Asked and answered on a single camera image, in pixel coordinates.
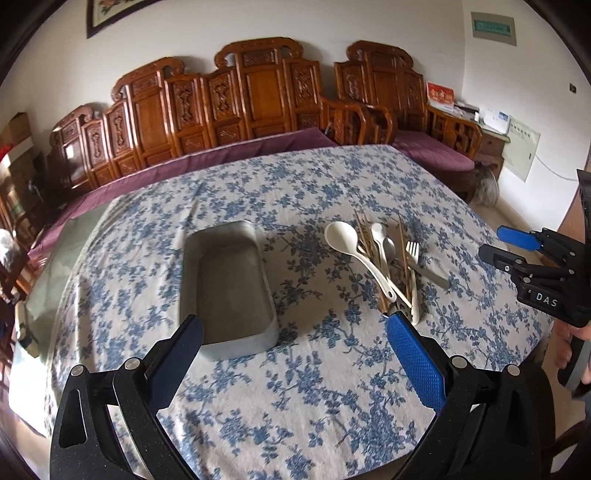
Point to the red gift box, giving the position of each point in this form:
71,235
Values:
440,96

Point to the cream plastic fork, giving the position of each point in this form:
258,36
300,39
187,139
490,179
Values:
413,250

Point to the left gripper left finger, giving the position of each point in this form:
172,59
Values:
173,357

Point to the stainless steel fork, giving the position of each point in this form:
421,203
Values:
428,274

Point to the stacked cardboard boxes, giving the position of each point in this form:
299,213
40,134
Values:
17,150

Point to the wooden side table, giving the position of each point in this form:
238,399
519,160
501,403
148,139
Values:
490,152

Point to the person's right hand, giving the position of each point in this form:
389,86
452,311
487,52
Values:
564,334

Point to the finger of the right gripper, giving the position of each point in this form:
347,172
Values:
521,239
501,259

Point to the stainless steel spoon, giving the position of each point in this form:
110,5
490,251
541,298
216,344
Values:
391,255

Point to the grey rectangular tray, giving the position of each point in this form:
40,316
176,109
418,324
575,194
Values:
224,284

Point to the blue floral tablecloth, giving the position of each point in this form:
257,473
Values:
331,400

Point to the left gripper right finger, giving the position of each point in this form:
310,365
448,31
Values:
414,353

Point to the person's right forearm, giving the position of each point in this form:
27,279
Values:
573,224

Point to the carved wooden armchair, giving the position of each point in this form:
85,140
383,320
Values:
382,77

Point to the green wall panel box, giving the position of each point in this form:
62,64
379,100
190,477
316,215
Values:
494,27

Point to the large cream rice spoon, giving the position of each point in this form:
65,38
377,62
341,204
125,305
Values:
342,237

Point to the framed wall picture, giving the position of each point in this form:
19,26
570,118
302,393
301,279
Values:
102,13

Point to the purple armchair cushion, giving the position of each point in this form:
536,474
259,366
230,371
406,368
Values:
431,154

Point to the long carved wooden bench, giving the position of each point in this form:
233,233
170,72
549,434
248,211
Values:
158,112

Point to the white blue paper box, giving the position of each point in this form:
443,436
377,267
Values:
495,120

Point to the small cream plastic spoon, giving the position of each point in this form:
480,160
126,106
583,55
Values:
379,234

